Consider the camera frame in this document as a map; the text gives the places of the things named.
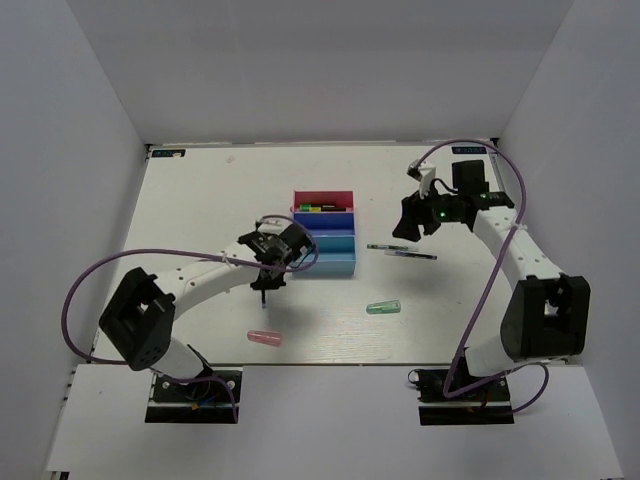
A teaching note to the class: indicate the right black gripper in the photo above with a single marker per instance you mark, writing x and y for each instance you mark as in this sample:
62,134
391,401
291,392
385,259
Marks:
414,213

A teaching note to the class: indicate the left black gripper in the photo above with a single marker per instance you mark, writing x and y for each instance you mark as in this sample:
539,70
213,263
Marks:
264,284

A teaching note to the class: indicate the green patterned pen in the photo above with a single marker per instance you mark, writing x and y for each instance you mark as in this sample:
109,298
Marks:
390,247

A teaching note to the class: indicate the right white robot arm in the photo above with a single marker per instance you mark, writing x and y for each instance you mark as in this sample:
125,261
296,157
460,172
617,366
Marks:
547,314

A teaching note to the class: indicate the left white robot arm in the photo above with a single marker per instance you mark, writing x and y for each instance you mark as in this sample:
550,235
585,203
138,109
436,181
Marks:
139,318

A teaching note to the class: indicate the dark blue container bin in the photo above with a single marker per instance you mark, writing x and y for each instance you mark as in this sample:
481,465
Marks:
327,223

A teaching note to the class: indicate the light blue container bin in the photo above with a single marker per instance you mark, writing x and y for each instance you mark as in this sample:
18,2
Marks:
337,258

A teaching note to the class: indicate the purple pen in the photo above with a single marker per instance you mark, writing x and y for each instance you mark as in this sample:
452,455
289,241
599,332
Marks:
411,254

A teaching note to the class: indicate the red container bin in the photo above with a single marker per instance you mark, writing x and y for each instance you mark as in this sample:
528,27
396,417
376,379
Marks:
341,198

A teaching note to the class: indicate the right blue table label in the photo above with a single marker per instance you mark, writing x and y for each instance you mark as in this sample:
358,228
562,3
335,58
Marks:
469,150

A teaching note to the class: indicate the blue table label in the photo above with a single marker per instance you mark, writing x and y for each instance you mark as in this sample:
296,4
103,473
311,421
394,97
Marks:
168,153
469,150

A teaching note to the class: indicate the left blue table label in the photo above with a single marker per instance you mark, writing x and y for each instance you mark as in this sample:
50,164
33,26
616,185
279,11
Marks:
168,153

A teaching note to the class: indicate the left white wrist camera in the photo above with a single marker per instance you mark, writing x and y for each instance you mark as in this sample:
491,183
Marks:
271,225

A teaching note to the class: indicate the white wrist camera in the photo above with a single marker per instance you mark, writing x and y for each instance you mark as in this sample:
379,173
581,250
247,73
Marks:
271,225
424,172

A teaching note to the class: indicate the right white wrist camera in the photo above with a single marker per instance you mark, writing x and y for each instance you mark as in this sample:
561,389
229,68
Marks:
424,172

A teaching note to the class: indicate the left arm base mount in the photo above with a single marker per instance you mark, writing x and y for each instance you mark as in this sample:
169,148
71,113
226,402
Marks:
204,403

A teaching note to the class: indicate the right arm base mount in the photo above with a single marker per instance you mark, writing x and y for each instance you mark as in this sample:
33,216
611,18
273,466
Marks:
489,404

